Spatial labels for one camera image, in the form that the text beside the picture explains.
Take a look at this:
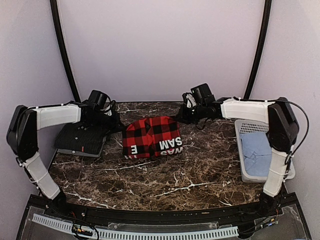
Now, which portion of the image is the folded black pinstripe shirt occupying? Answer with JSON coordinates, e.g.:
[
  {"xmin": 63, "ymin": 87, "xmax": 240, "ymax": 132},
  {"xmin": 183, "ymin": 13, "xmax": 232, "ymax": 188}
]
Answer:
[{"xmin": 54, "ymin": 122, "xmax": 110, "ymax": 148}]

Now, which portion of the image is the right black frame post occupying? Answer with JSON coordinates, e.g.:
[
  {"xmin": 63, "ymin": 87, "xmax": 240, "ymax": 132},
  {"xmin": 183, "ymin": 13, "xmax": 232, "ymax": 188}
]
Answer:
[{"xmin": 243, "ymin": 0, "xmax": 272, "ymax": 99}]

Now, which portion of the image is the folded grey shirt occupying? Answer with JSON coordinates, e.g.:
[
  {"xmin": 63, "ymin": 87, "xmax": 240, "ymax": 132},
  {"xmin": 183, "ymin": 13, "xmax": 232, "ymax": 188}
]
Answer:
[{"xmin": 55, "ymin": 138, "xmax": 106, "ymax": 158}]

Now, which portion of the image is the left black frame post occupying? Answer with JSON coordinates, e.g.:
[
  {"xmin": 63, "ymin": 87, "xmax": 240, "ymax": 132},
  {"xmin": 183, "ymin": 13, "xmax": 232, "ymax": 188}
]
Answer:
[{"xmin": 49, "ymin": 0, "xmax": 81, "ymax": 102}]

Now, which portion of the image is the black curved front rail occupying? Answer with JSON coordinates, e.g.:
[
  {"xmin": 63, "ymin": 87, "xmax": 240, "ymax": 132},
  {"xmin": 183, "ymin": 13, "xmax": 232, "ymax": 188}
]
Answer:
[{"xmin": 37, "ymin": 199, "xmax": 261, "ymax": 226}]

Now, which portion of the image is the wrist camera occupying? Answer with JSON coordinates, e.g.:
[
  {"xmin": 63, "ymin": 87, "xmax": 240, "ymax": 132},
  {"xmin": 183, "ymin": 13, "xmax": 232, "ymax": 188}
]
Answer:
[
  {"xmin": 102, "ymin": 100, "xmax": 116, "ymax": 116},
  {"xmin": 182, "ymin": 92, "xmax": 197, "ymax": 109}
]

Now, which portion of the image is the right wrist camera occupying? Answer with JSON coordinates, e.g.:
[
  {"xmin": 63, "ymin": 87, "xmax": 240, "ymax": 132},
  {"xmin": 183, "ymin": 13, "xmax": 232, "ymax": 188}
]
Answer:
[{"xmin": 182, "ymin": 92, "xmax": 197, "ymax": 109}]

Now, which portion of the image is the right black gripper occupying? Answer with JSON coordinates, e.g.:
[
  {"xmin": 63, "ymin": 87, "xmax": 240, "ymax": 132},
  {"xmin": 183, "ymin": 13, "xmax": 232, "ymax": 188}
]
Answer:
[{"xmin": 174, "ymin": 103, "xmax": 207, "ymax": 125}]

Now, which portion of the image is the white slotted cable duct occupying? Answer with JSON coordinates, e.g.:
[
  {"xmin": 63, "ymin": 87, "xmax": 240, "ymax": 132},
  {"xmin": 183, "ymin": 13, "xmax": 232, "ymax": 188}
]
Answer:
[{"xmin": 31, "ymin": 213, "xmax": 239, "ymax": 240}]

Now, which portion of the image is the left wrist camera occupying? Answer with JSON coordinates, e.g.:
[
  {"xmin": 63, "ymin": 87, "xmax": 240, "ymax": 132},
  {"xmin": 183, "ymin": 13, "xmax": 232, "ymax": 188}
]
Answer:
[{"xmin": 102, "ymin": 100, "xmax": 116, "ymax": 116}]

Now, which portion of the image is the white plastic laundry basket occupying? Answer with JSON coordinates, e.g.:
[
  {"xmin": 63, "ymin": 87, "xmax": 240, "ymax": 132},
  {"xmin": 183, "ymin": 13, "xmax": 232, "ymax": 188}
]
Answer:
[{"xmin": 234, "ymin": 118, "xmax": 296, "ymax": 184}]

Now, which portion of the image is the light blue folded shirt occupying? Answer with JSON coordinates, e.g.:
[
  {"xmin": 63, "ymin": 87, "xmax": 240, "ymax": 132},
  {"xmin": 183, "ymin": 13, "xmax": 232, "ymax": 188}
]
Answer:
[{"xmin": 240, "ymin": 131, "xmax": 272, "ymax": 177}]

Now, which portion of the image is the red black plaid shirt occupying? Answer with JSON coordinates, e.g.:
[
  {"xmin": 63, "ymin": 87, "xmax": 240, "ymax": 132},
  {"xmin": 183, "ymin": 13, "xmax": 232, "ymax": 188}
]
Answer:
[{"xmin": 122, "ymin": 116, "xmax": 183, "ymax": 159}]

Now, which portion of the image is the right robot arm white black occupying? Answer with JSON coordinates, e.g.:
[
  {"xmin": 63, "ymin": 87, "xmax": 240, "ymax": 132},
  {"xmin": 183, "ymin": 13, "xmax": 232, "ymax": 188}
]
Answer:
[{"xmin": 176, "ymin": 83, "xmax": 300, "ymax": 198}]

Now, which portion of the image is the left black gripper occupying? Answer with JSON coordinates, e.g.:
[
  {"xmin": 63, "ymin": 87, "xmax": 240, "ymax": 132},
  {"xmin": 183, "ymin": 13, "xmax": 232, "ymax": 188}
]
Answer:
[{"xmin": 88, "ymin": 110, "xmax": 126, "ymax": 136}]

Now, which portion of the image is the black frame post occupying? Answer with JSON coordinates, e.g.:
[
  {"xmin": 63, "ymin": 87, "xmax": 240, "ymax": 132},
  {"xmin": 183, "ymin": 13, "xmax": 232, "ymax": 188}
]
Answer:
[
  {"xmin": 49, "ymin": 0, "xmax": 81, "ymax": 102},
  {"xmin": 243, "ymin": 0, "xmax": 272, "ymax": 99}
]

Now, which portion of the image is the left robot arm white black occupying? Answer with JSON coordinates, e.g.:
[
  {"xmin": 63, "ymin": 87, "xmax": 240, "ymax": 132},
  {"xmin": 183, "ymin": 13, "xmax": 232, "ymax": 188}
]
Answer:
[{"xmin": 6, "ymin": 90, "xmax": 124, "ymax": 218}]

